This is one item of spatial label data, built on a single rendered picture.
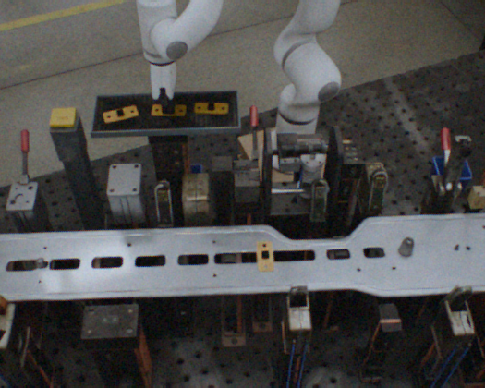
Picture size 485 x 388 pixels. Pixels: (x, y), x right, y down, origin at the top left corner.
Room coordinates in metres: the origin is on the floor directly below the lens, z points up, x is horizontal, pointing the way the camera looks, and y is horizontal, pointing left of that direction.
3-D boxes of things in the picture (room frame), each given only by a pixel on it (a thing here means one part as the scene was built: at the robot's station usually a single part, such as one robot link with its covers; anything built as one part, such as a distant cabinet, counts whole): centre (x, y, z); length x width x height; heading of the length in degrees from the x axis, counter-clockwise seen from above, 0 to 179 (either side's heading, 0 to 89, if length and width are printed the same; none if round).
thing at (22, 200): (0.95, 0.55, 0.88); 0.11 x 0.10 x 0.36; 3
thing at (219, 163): (1.02, 0.06, 0.90); 0.05 x 0.05 x 0.40; 3
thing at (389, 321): (0.66, -0.33, 0.84); 0.11 x 0.08 x 0.29; 3
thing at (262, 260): (0.82, -0.05, 1.01); 0.08 x 0.04 x 0.01; 3
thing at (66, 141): (1.12, 0.46, 0.92); 0.08 x 0.08 x 0.44; 3
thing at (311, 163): (1.03, -0.14, 0.94); 0.18 x 0.13 x 0.49; 93
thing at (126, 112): (1.13, 0.31, 1.17); 0.08 x 0.04 x 0.01; 110
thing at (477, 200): (0.97, -0.59, 0.88); 0.04 x 0.04 x 0.36; 3
